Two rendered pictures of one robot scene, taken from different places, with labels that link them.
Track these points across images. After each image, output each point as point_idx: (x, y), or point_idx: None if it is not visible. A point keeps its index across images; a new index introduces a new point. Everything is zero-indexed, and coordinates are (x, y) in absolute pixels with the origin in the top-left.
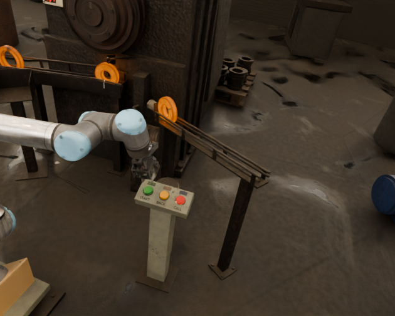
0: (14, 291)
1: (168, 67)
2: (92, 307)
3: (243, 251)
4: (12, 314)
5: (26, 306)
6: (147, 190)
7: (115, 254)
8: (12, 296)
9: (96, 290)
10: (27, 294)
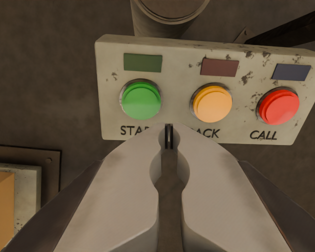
0: (1, 209)
1: None
2: (101, 154)
3: (276, 8)
4: (23, 214)
5: (31, 203)
6: (137, 107)
7: (90, 77)
8: (4, 211)
9: (95, 134)
10: (19, 190)
